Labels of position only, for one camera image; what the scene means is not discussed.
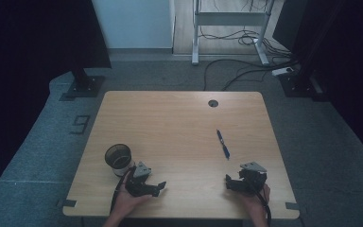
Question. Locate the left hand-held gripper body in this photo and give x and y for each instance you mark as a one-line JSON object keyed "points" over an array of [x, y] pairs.
{"points": [[138, 181]]}

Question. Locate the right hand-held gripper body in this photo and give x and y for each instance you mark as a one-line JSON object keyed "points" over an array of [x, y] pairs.
{"points": [[251, 179]]}

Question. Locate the black mesh pen holder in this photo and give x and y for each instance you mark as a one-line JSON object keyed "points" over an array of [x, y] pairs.
{"points": [[119, 159]]}

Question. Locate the blue pen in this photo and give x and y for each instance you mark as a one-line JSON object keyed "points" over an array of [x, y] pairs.
{"points": [[223, 144]]}

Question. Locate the person's left hand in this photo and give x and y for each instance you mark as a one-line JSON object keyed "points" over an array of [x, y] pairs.
{"points": [[127, 200]]}

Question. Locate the person's right hand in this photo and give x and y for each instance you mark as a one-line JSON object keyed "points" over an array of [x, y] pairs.
{"points": [[254, 203]]}

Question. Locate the black tape piece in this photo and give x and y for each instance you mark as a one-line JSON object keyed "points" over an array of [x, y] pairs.
{"points": [[67, 203]]}

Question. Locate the black stand base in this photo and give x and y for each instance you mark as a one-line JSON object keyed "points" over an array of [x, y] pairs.
{"points": [[85, 85], [299, 85]]}

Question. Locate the white power strip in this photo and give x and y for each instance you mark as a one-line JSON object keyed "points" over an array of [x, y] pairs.
{"points": [[282, 71]]}

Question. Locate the black curtain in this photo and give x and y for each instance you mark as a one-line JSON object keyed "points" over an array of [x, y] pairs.
{"points": [[343, 63], [28, 63]]}

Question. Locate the white metal desk frame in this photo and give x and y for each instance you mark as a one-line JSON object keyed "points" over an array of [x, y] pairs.
{"points": [[230, 19]]}

